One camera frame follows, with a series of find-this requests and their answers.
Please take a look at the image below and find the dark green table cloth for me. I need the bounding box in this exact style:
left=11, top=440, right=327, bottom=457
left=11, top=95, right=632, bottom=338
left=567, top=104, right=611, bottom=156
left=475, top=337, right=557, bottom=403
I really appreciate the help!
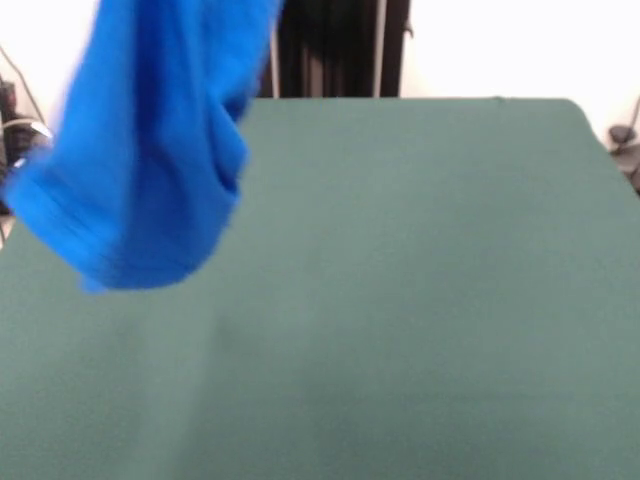
left=0, top=97, right=640, bottom=480

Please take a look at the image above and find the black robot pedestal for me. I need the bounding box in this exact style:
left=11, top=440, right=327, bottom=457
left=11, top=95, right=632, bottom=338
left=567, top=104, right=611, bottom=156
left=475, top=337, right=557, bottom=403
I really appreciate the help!
left=255, top=0, right=415, bottom=99

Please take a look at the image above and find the black chair base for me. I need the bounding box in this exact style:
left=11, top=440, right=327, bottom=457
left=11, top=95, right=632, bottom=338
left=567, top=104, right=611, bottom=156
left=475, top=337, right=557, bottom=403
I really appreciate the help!
left=607, top=124, right=640, bottom=196

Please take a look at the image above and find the black cable bundle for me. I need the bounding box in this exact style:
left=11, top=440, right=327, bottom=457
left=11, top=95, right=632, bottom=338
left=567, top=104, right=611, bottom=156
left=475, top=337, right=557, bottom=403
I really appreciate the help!
left=0, top=74, right=55, bottom=216

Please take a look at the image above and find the blue printed t-shirt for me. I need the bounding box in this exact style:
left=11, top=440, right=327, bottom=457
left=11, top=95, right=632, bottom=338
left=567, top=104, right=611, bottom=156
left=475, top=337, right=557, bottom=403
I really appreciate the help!
left=0, top=0, right=287, bottom=294

